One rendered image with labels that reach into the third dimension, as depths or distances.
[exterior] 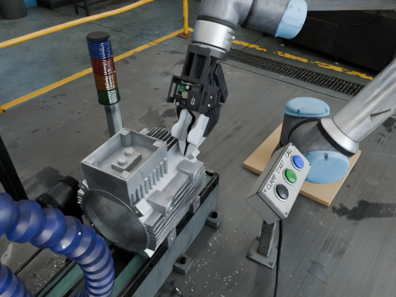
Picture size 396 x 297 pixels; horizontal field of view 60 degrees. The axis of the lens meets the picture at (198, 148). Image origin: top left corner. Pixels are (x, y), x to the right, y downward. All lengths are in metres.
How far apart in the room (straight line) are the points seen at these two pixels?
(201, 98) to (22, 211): 0.46
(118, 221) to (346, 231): 0.59
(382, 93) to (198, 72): 0.40
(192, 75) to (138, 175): 0.20
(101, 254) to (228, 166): 0.90
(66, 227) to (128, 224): 0.56
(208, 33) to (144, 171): 0.27
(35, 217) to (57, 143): 1.11
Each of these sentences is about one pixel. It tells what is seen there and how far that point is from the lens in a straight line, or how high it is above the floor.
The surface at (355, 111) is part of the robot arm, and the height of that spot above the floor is 1.12.
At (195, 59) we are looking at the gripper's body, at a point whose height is 1.28.
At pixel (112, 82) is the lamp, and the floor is 1.09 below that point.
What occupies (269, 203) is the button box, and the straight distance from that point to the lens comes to 0.64.
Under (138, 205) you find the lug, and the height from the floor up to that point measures 1.09.
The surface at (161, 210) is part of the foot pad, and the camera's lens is 0.62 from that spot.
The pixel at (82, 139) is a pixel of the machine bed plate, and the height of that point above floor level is 0.80.
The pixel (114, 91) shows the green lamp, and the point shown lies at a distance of 0.99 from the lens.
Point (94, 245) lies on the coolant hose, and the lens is 0.23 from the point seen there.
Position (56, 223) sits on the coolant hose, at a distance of 0.20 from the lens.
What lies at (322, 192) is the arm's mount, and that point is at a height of 0.82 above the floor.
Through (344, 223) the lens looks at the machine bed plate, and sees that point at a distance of 1.02.
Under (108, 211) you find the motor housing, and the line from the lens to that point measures 0.76.
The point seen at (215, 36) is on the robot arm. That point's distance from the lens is 0.64.
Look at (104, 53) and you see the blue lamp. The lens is 0.94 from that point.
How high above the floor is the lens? 1.53
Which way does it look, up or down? 38 degrees down
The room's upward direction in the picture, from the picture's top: straight up
